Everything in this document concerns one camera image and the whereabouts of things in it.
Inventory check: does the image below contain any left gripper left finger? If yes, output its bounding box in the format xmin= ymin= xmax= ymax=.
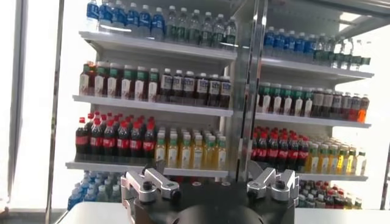
xmin=120 ymin=159 xmax=181 ymax=214

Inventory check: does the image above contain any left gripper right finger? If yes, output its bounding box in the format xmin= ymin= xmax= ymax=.
xmin=246 ymin=160 xmax=300 ymax=208

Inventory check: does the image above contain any cola bottle red cap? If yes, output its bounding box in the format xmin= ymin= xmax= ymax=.
xmin=90 ymin=118 xmax=104 ymax=161
xmin=143 ymin=122 xmax=157 ymax=164
xmin=334 ymin=190 xmax=345 ymax=209
xmin=102 ymin=120 xmax=116 ymax=161
xmin=288 ymin=135 xmax=299 ymax=172
xmin=297 ymin=136 xmax=310 ymax=173
xmin=251 ymin=133 xmax=260 ymax=162
xmin=277 ymin=133 xmax=289 ymax=171
xmin=116 ymin=121 xmax=131 ymax=162
xmin=130 ymin=121 xmax=144 ymax=163
xmin=257 ymin=133 xmax=268 ymax=165
xmin=324 ymin=190 xmax=335 ymax=209
xmin=75 ymin=117 xmax=90 ymax=161
xmin=267 ymin=133 xmax=278 ymax=170

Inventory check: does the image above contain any green label clear bottle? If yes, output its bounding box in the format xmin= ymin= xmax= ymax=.
xmin=212 ymin=13 xmax=225 ymax=49
xmin=188 ymin=9 xmax=201 ymax=46
xmin=164 ymin=5 xmax=177 ymax=43
xmin=324 ymin=35 xmax=336 ymax=66
xmin=109 ymin=184 xmax=122 ymax=203
xmin=176 ymin=7 xmax=189 ymax=44
xmin=360 ymin=41 xmax=372 ymax=66
xmin=333 ymin=38 xmax=344 ymax=68
xmin=315 ymin=32 xmax=326 ymax=65
xmin=200 ymin=11 xmax=213 ymax=47
xmin=350 ymin=39 xmax=362 ymax=71
xmin=341 ymin=38 xmax=352 ymax=70
xmin=96 ymin=184 xmax=109 ymax=203
xmin=224 ymin=16 xmax=238 ymax=51

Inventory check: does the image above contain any small dark bottle brown label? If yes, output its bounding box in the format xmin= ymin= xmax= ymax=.
xmin=306 ymin=193 xmax=317 ymax=209
xmin=315 ymin=193 xmax=326 ymax=209

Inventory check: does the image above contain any grey metal shelf board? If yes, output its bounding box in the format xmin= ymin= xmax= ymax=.
xmin=65 ymin=161 xmax=229 ymax=178
xmin=261 ymin=56 xmax=375 ymax=80
xmin=79 ymin=30 xmax=238 ymax=61
xmin=255 ymin=112 xmax=372 ymax=129
xmin=297 ymin=173 xmax=369 ymax=183
xmin=72 ymin=94 xmax=234 ymax=118

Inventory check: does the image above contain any blue label water bottle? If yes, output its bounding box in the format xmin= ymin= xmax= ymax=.
xmin=274 ymin=28 xmax=286 ymax=58
xmin=112 ymin=0 xmax=126 ymax=34
xmin=99 ymin=0 xmax=113 ymax=33
xmin=264 ymin=26 xmax=277 ymax=57
xmin=304 ymin=33 xmax=317 ymax=63
xmin=285 ymin=29 xmax=296 ymax=60
xmin=294 ymin=32 xmax=307 ymax=61
xmin=151 ymin=6 xmax=165 ymax=41
xmin=82 ymin=182 xmax=97 ymax=203
xmin=67 ymin=187 xmax=82 ymax=211
xmin=86 ymin=0 xmax=100 ymax=31
xmin=138 ymin=4 xmax=152 ymax=39
xmin=125 ymin=2 xmax=140 ymax=37

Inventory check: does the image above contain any dark bottle beige label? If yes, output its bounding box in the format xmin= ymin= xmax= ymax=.
xmin=322 ymin=89 xmax=334 ymax=119
xmin=312 ymin=88 xmax=324 ymax=118

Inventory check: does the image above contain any grey metal drink shelf rack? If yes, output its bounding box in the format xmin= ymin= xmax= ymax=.
xmin=237 ymin=0 xmax=375 ymax=211
xmin=65 ymin=0 xmax=254 ymax=211

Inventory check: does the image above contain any dark drink bottle white cap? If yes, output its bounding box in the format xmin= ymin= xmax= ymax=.
xmin=208 ymin=74 xmax=221 ymax=108
xmin=182 ymin=71 xmax=196 ymax=106
xmin=331 ymin=91 xmax=342 ymax=119
xmin=195 ymin=72 xmax=210 ymax=107
xmin=171 ymin=69 xmax=185 ymax=105
xmin=349 ymin=94 xmax=361 ymax=121
xmin=341 ymin=93 xmax=352 ymax=121
xmin=219 ymin=75 xmax=232 ymax=109
xmin=159 ymin=68 xmax=173 ymax=103

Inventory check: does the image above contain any orange tea bottle white label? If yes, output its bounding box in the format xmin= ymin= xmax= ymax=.
xmin=79 ymin=60 xmax=94 ymax=96
xmin=358 ymin=94 xmax=371 ymax=123

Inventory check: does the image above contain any dark window frame bar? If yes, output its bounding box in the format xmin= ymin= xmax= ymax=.
xmin=44 ymin=0 xmax=65 ymax=224

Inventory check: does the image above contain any grey window frame bar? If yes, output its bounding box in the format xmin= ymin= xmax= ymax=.
xmin=7 ymin=0 xmax=28 ymax=209

